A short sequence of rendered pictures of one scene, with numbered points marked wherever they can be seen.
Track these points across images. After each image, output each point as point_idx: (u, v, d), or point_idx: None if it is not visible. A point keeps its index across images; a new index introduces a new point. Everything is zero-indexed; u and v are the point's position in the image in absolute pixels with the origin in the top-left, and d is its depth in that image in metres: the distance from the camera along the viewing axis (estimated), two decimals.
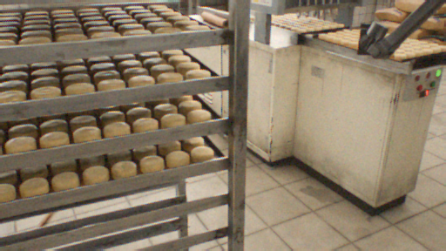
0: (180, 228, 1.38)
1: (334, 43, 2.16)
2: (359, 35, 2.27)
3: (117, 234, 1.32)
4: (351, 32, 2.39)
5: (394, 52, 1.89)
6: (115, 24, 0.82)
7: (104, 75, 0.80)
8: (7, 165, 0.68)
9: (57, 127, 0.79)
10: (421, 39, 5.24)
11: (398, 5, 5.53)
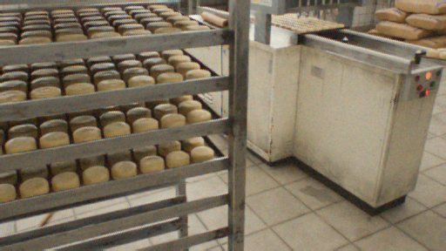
0: (180, 228, 1.38)
1: None
2: None
3: (117, 234, 1.32)
4: None
5: None
6: (115, 24, 0.82)
7: (104, 75, 0.80)
8: (7, 165, 0.68)
9: (57, 127, 0.79)
10: (421, 39, 5.24)
11: (398, 5, 5.53)
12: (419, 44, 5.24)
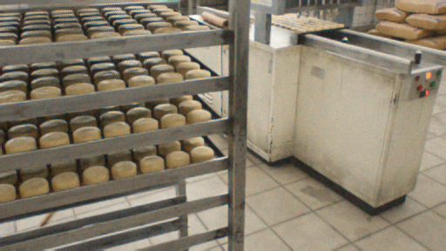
0: (180, 228, 1.38)
1: None
2: None
3: (117, 234, 1.32)
4: None
5: None
6: (115, 24, 0.82)
7: (104, 75, 0.80)
8: (7, 165, 0.68)
9: (57, 127, 0.79)
10: (421, 39, 5.24)
11: (398, 5, 5.53)
12: (419, 44, 5.24)
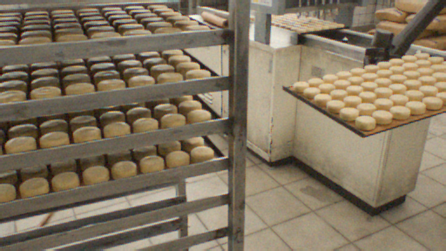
0: (180, 228, 1.38)
1: (412, 120, 1.07)
2: (348, 92, 1.24)
3: (117, 234, 1.32)
4: (309, 98, 1.25)
5: None
6: (115, 24, 0.82)
7: (104, 75, 0.80)
8: (7, 165, 0.68)
9: (57, 127, 0.79)
10: (421, 39, 5.24)
11: (398, 5, 5.53)
12: (419, 44, 5.24)
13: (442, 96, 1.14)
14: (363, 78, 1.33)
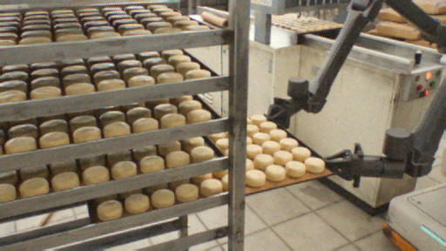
0: (180, 228, 1.38)
1: None
2: None
3: (117, 234, 1.32)
4: None
5: (300, 163, 1.02)
6: (115, 24, 0.82)
7: (104, 75, 0.80)
8: (7, 165, 0.68)
9: (57, 127, 0.79)
10: (421, 39, 5.24)
11: None
12: (419, 44, 5.24)
13: (226, 179, 0.95)
14: None
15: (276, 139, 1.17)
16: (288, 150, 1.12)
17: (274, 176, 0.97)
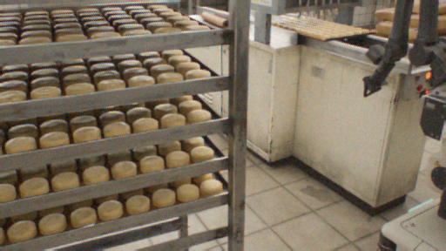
0: (180, 228, 1.38)
1: None
2: None
3: (117, 234, 1.32)
4: None
5: (194, 186, 0.92)
6: (115, 24, 0.82)
7: (104, 75, 0.80)
8: (7, 165, 0.68)
9: (57, 127, 0.79)
10: None
11: None
12: None
13: (102, 207, 0.85)
14: None
15: None
16: None
17: (159, 202, 0.87)
